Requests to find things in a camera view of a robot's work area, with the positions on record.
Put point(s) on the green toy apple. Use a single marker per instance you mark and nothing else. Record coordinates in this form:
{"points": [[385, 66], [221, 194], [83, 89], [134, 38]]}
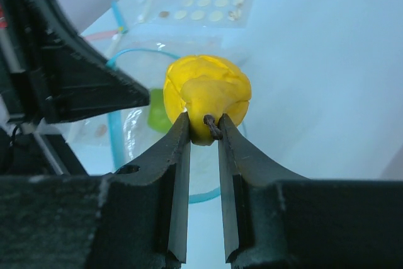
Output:
{"points": [[157, 118]]}

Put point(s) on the blue zipper clear bag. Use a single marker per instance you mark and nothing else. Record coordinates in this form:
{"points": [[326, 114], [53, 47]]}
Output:
{"points": [[148, 64]]}

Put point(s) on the pink zipper clear bag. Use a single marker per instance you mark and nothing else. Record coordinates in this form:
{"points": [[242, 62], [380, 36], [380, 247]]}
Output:
{"points": [[106, 33]]}

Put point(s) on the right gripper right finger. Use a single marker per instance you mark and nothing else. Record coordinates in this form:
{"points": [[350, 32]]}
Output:
{"points": [[275, 218]]}

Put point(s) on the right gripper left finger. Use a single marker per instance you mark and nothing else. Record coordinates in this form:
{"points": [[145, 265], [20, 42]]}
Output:
{"points": [[135, 218]]}

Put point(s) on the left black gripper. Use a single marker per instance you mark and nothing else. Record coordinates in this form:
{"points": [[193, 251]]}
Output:
{"points": [[50, 74]]}

